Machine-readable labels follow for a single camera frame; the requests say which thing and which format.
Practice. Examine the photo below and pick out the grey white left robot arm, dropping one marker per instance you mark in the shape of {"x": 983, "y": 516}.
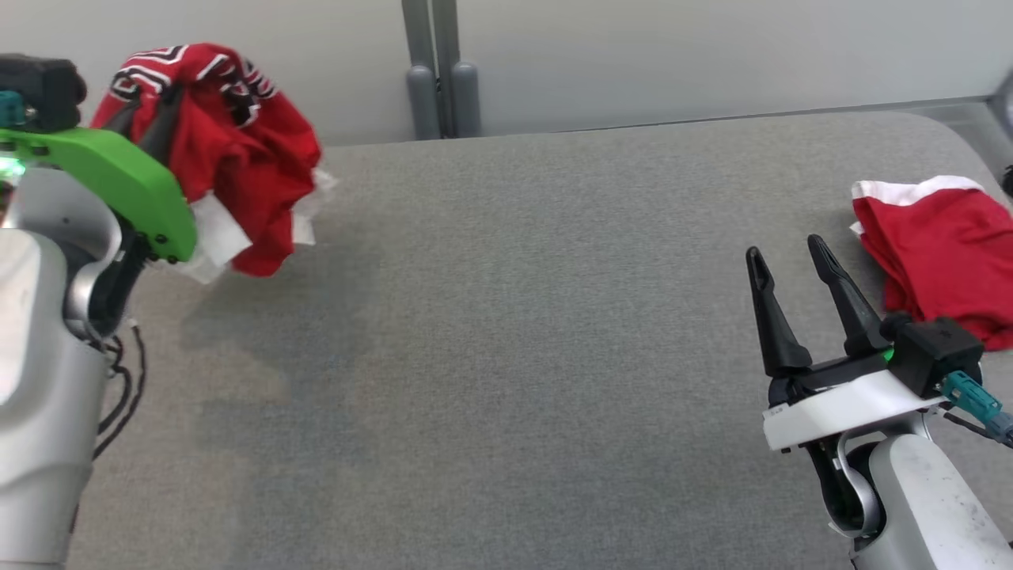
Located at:
{"x": 39, "y": 396}

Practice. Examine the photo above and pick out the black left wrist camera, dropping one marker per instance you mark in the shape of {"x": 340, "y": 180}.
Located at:
{"x": 43, "y": 91}

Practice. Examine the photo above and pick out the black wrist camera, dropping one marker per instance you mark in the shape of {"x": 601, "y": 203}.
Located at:
{"x": 43, "y": 91}
{"x": 942, "y": 352}

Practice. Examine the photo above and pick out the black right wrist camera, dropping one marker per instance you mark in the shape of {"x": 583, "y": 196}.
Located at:
{"x": 942, "y": 352}

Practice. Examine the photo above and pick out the black caster wheel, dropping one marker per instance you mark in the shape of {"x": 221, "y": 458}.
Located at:
{"x": 1010, "y": 180}

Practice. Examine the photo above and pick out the red basketball jersey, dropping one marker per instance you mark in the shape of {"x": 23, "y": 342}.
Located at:
{"x": 253, "y": 166}

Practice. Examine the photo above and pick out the red shorts with white stripe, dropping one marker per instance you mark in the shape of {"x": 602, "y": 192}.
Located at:
{"x": 950, "y": 253}

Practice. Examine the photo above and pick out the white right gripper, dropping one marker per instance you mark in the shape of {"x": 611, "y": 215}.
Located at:
{"x": 839, "y": 408}

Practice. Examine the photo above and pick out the grey partition post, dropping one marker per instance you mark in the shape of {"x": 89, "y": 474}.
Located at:
{"x": 467, "y": 99}
{"x": 423, "y": 103}

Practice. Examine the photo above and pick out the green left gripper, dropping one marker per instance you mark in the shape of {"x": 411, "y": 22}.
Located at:
{"x": 127, "y": 182}

